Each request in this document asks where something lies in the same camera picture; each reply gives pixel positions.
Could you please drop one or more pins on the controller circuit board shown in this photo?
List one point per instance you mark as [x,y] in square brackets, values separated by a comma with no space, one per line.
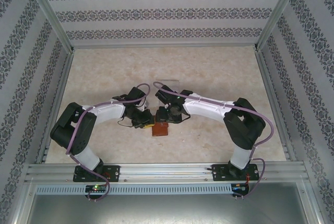
[240,187]
[96,188]

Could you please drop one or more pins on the clear acrylic box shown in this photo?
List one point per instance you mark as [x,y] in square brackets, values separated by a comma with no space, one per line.
[174,84]

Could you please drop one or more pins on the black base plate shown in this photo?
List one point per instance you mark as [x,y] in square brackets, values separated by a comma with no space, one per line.
[113,173]
[219,173]

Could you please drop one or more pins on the aluminium table side rail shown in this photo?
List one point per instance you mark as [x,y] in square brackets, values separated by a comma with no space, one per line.
[275,104]
[56,104]

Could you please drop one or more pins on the aluminium frame post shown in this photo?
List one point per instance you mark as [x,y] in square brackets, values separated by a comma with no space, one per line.
[279,12]
[49,15]

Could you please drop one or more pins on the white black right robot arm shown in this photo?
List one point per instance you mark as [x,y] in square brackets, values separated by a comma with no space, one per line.
[206,106]

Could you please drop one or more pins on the aluminium mounting rail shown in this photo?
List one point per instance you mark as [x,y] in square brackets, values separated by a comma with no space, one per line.
[167,173]

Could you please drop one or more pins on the brown leather card holder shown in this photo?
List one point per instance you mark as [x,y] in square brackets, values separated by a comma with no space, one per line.
[160,130]

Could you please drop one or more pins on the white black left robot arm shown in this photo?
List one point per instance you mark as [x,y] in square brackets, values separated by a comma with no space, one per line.
[107,113]

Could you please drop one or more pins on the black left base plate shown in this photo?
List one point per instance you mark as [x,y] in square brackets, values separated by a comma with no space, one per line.
[113,173]

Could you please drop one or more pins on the left controller circuit board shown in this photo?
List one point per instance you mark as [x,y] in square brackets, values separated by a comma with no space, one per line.
[96,188]

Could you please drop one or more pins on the right controller circuit board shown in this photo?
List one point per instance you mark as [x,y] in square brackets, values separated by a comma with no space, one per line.
[240,187]

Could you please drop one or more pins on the grey metal sheet panel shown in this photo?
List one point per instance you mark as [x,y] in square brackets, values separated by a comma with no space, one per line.
[167,209]

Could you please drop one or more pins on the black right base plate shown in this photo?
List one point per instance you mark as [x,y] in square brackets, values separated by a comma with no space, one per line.
[219,173]

